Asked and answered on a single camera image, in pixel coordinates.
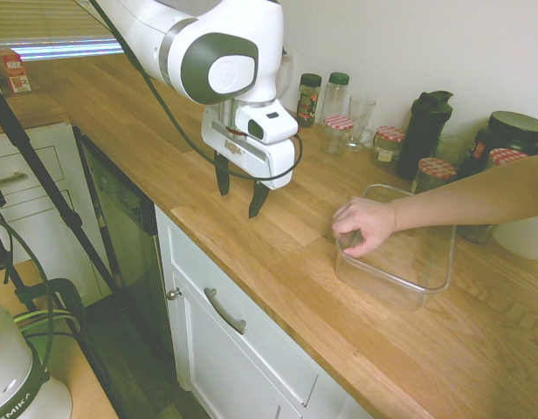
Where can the tall clear drinking glass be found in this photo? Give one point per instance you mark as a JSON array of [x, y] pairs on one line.
[[360, 118]]

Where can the black camera tripod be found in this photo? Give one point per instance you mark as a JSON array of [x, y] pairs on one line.
[[33, 151]]

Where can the black protein powder tub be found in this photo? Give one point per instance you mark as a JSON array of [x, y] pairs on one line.
[[513, 131]]

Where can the black table clamp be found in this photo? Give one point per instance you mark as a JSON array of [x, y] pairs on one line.
[[72, 297]]

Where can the empty jar red checkered lid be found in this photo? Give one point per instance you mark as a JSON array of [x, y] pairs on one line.
[[336, 135]]

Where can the clear glass tumbler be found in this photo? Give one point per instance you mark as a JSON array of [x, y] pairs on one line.
[[452, 150]]

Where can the clear rectangular plastic container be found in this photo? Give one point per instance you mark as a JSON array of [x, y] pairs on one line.
[[395, 279]]

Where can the small metal drawer pull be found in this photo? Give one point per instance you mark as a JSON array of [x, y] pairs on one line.
[[11, 178]]

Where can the person's bare forearm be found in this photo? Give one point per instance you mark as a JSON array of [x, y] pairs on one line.
[[470, 196]]

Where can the red cardboard carton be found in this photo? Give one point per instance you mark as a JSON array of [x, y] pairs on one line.
[[13, 72]]

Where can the white drawer cabinet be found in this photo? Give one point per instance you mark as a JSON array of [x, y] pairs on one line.
[[46, 139]]

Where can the round metal cabinet knob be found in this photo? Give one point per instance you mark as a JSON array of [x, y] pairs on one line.
[[173, 293]]

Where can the stainless dishwasher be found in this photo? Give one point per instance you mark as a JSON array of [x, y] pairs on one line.
[[120, 209]]

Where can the person's bare hand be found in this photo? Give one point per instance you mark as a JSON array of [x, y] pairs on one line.
[[369, 218]]

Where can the black shaker bottle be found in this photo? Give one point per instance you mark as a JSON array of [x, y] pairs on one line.
[[426, 135]]

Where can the dark-lidded labelled spice jar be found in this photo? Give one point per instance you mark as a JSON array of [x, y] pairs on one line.
[[309, 102]]

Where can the window blind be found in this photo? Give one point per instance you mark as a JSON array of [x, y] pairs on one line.
[[33, 22]]

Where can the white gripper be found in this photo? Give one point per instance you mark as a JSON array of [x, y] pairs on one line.
[[269, 166]]

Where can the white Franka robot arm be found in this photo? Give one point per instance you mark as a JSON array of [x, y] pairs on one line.
[[234, 43]]

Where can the clear bottle green cap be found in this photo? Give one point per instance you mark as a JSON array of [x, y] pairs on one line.
[[336, 98]]

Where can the labelled jar red checkered lid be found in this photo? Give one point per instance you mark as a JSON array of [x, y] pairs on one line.
[[388, 148]]

